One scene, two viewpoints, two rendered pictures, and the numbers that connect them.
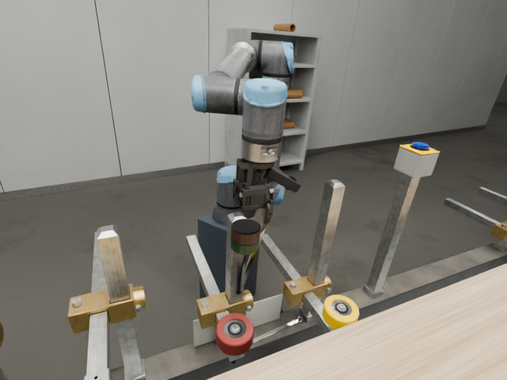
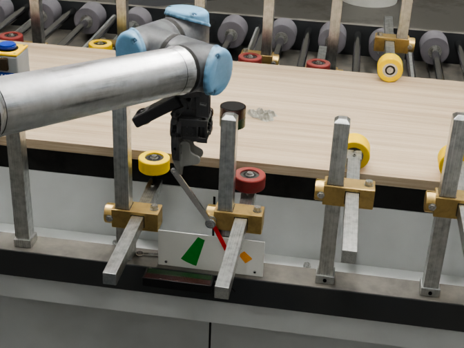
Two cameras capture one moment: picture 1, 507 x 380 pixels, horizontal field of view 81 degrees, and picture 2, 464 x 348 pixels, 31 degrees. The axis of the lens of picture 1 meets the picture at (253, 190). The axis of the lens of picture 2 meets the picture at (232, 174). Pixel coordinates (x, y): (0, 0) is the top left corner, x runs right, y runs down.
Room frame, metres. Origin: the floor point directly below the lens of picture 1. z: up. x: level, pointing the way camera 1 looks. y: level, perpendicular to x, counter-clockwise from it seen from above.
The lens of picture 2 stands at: (1.95, 0.96, 1.87)
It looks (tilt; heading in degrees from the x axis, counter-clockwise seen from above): 28 degrees down; 213
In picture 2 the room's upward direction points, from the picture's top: 2 degrees clockwise
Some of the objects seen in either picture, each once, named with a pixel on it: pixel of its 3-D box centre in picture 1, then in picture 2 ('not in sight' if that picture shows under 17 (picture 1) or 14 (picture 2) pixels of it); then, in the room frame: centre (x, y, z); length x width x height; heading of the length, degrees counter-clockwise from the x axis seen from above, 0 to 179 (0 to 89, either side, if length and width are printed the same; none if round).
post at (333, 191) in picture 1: (319, 259); (123, 178); (0.65, -0.20, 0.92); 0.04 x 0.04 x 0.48; 25
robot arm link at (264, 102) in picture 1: (263, 110); (186, 36); (0.65, -0.01, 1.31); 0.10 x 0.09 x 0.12; 176
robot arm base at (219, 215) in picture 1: (231, 207); not in sight; (1.35, 0.11, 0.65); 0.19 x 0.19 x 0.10
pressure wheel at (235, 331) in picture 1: (234, 344); (248, 192); (0.42, 0.02, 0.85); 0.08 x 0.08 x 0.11
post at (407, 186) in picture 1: (390, 239); (17, 164); (0.76, -0.43, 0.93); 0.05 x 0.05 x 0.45; 25
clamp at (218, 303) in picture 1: (225, 307); (235, 216); (0.53, 0.05, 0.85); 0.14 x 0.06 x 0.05; 115
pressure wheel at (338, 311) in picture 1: (337, 323); (154, 175); (0.50, -0.22, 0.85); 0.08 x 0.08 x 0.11
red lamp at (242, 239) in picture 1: (245, 231); (233, 110); (0.50, 0.01, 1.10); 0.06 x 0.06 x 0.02
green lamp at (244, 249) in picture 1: (244, 240); (232, 120); (0.50, 0.01, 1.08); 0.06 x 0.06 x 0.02
